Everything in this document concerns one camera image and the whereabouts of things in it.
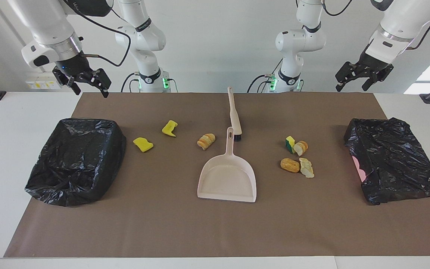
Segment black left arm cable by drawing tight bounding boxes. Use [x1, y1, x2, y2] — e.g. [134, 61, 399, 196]
[321, 0, 430, 51]

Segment beige brush black bristles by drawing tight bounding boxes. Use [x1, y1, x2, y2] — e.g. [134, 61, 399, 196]
[227, 87, 243, 141]

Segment pink bin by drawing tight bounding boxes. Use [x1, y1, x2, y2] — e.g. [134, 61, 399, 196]
[352, 156, 367, 183]

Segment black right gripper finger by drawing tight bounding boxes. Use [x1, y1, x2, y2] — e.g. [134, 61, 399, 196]
[87, 68, 112, 98]
[53, 69, 82, 96]

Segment white wall socket box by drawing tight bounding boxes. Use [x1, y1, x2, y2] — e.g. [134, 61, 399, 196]
[25, 72, 65, 90]

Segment yellow L-shaped sponge piece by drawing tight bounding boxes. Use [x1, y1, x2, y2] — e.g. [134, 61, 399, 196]
[162, 120, 178, 137]

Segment black plastic trash bag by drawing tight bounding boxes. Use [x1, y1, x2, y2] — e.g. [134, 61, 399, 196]
[25, 118, 127, 207]
[344, 118, 430, 205]

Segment pale bread chunk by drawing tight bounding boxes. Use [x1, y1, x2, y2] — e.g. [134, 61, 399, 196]
[299, 157, 315, 179]

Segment beige plastic dustpan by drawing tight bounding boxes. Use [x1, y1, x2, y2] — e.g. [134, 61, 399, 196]
[197, 127, 257, 203]

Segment brown table mat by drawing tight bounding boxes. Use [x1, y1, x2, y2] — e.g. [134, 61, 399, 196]
[4, 92, 430, 258]

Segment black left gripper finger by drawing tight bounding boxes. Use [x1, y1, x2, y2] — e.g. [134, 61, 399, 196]
[335, 62, 363, 92]
[362, 66, 394, 92]

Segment black base cable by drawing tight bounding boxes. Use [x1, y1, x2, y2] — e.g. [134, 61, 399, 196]
[121, 73, 140, 93]
[247, 74, 275, 93]

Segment striped bread roll piece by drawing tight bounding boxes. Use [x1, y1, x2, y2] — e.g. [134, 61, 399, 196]
[197, 133, 216, 151]

